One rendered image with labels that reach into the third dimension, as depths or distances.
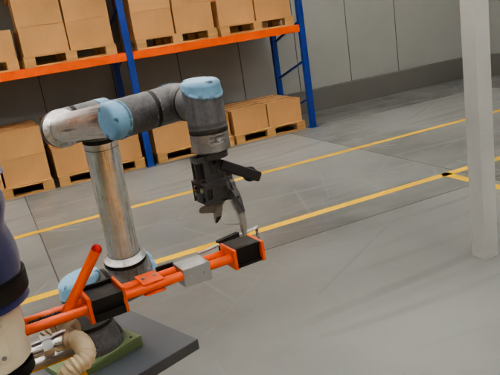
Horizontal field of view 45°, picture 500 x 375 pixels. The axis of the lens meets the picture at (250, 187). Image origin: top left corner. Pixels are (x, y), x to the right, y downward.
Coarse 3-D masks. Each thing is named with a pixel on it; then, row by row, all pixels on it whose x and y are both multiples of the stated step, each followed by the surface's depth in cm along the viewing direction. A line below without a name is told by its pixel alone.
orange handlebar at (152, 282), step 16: (208, 256) 144; (224, 256) 142; (160, 272) 138; (176, 272) 137; (128, 288) 134; (144, 288) 132; (160, 288) 134; (64, 304) 129; (80, 304) 130; (48, 320) 123; (64, 320) 124
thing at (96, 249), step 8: (96, 248) 127; (88, 256) 127; (96, 256) 127; (88, 264) 127; (80, 272) 127; (88, 272) 127; (80, 280) 127; (72, 288) 127; (80, 288) 127; (72, 296) 127; (72, 304) 127
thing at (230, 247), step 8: (232, 240) 147; (240, 240) 146; (248, 240) 146; (256, 240) 145; (224, 248) 145; (232, 248) 143; (240, 248) 142; (248, 248) 144; (256, 248) 145; (232, 256) 142; (240, 256) 143; (248, 256) 144; (256, 256) 145; (264, 256) 145; (232, 264) 143; (240, 264) 143; (248, 264) 144
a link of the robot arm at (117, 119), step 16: (128, 96) 138; (144, 96) 138; (48, 112) 179; (64, 112) 178; (80, 112) 155; (96, 112) 144; (112, 112) 133; (128, 112) 134; (144, 112) 136; (160, 112) 139; (48, 128) 176; (64, 128) 165; (80, 128) 154; (96, 128) 146; (112, 128) 135; (128, 128) 135; (144, 128) 138; (64, 144) 179
